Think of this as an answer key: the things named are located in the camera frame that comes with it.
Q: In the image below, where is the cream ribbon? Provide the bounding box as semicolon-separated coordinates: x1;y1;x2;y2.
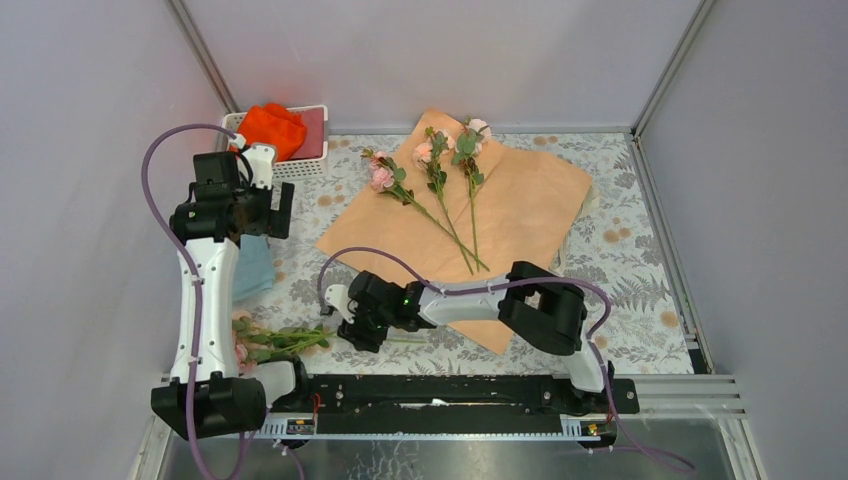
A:
551;185;601;274

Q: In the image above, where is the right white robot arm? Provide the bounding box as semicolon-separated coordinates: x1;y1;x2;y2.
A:
319;261;614;412

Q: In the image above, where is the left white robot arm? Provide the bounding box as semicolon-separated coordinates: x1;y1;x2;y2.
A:
151;143;311;440

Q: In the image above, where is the pink fake flower bunch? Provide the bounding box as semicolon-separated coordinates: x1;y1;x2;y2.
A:
231;310;426;375

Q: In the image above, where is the light blue towel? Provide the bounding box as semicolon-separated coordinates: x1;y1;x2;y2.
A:
232;235;275;302

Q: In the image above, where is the white perforated plastic basket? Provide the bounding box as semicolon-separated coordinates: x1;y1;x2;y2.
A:
221;102;329;181

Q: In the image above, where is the dark red cloth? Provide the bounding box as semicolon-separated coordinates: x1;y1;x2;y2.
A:
292;107;325;160

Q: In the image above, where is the orange cloth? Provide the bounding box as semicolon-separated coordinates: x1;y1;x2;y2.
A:
238;103;306;161

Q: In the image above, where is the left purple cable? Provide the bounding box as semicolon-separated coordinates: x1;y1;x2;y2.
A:
140;123;307;480

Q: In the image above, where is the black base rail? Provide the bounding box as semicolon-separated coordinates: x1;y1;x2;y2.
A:
260;375;640;441

